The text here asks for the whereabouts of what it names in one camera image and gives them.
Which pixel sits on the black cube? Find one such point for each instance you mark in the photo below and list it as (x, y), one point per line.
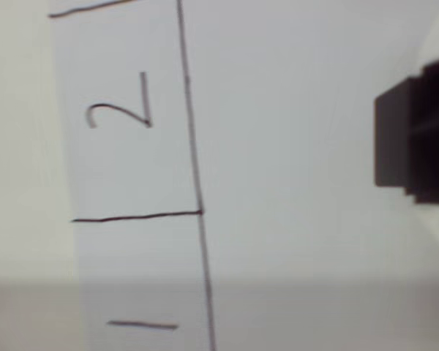
(395, 135)

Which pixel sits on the white paper sheet with markings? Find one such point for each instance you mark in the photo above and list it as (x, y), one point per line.
(278, 164)

